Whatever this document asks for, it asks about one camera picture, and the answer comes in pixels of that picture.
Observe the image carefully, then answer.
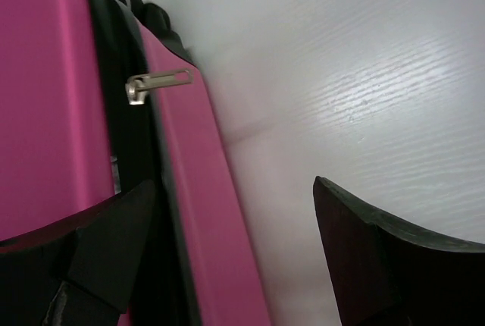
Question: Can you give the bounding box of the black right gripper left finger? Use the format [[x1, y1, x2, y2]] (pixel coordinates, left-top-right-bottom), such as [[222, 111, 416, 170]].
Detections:
[[1, 180, 156, 325]]

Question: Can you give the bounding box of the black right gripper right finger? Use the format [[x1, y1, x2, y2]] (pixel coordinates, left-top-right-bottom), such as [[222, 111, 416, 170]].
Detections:
[[313, 177, 484, 325]]

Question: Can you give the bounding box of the pink kids suitcase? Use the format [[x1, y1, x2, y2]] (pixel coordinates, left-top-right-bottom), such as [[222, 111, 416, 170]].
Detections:
[[1, 0, 271, 325]]

